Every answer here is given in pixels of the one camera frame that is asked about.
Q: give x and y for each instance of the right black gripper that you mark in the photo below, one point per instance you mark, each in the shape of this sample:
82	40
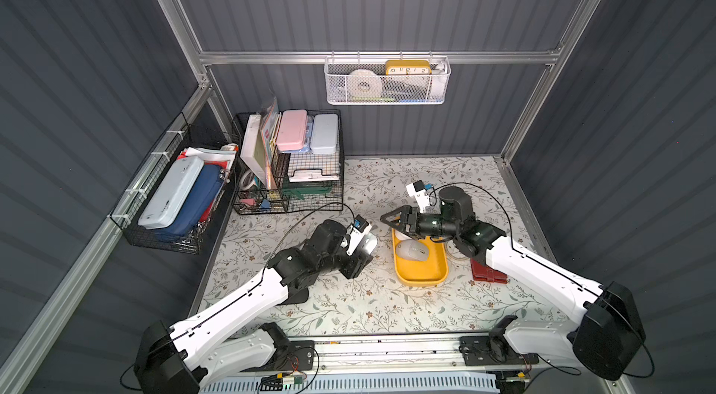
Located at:
414	222

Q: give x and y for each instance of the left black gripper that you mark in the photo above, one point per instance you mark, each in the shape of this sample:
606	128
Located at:
356	263

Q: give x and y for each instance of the white round mouse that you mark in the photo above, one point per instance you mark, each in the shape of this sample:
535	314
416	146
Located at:
412	250

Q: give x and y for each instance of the black mouse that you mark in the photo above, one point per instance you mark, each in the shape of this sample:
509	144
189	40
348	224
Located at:
297	297

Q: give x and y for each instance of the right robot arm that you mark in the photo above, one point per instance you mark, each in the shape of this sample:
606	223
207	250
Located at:
603	331

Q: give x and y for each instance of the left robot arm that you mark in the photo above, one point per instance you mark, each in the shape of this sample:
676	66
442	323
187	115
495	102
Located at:
198	351

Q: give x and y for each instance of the yellow storage box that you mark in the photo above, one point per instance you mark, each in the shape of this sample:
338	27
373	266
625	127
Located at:
422	274

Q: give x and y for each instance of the red small box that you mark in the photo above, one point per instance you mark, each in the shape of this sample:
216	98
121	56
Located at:
484	273

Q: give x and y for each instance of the light blue pencil case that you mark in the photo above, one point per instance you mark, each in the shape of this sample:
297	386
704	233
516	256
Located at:
325	135

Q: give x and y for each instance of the pink pencil case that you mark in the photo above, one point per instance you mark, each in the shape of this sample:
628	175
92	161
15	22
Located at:
292	131

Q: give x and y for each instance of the white tape roll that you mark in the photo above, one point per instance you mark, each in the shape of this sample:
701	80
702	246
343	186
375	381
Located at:
364	84

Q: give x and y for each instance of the books in organizer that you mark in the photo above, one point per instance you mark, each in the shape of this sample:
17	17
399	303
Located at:
258	147

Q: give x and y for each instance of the yellow clock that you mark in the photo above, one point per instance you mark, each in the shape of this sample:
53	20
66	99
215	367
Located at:
408	67

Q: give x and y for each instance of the dark blue case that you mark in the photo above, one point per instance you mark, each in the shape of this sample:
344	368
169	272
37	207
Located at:
200	198

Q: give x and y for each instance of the white long case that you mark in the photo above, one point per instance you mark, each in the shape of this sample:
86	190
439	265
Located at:
171	194

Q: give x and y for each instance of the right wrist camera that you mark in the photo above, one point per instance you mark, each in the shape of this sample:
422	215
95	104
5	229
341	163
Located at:
421	192

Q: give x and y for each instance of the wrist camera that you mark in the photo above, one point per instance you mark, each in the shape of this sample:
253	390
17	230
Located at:
361	227
421	192

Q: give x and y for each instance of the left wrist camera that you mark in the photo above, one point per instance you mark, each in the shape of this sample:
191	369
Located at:
361	227

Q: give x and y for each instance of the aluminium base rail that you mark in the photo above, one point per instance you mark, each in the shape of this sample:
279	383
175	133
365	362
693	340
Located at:
423	363

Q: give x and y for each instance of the black wire desk organizer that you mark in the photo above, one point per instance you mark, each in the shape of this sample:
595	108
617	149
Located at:
303	181

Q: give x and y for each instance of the white wire wall basket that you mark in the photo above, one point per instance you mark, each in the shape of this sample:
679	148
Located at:
397	89

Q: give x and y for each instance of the black wire side basket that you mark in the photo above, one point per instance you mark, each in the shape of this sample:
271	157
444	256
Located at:
202	138

